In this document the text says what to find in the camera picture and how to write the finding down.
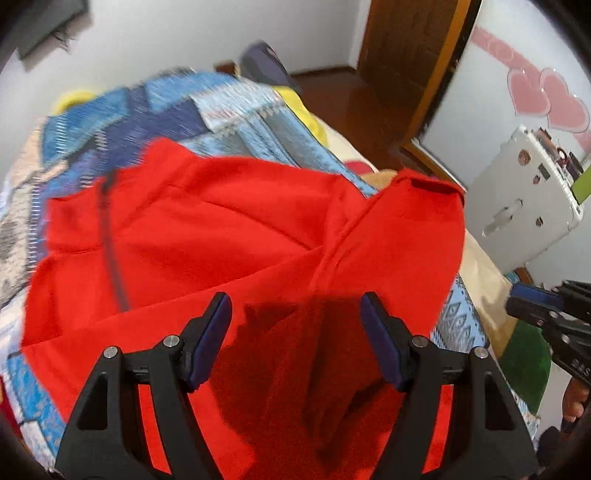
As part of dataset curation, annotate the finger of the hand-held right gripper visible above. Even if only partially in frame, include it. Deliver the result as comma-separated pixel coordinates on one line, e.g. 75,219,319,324
505,298,559,329
512,282,561,306

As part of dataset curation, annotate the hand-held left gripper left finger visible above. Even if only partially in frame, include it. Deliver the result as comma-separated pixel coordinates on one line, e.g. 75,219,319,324
54,292,233,480

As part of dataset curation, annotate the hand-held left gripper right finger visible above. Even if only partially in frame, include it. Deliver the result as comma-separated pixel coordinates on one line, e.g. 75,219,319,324
360,292,540,480

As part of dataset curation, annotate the red fleece jacket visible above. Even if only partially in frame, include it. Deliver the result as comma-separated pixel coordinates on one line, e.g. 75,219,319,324
21,137,466,480

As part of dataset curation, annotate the person's right hand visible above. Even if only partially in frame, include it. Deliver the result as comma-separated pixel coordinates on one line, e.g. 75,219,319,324
561,376,591,423

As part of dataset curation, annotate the lime green object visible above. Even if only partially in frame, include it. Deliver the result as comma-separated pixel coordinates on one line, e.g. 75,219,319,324
571,168,591,204

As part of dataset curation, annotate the blue patchwork quilt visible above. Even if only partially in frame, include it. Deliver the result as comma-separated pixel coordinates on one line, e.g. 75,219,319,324
0,69,541,472

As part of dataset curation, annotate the brown wooden door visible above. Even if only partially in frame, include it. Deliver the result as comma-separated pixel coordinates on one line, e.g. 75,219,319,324
358,0,462,123

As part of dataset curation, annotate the dark blue bag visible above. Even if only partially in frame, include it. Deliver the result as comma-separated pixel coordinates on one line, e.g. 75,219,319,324
238,41,296,89

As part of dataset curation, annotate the pink heart wall decoration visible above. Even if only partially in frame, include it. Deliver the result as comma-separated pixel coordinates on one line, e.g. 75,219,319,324
471,25,591,153

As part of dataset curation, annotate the wooden door frame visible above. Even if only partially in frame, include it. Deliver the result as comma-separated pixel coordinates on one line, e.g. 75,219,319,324
401,0,483,188

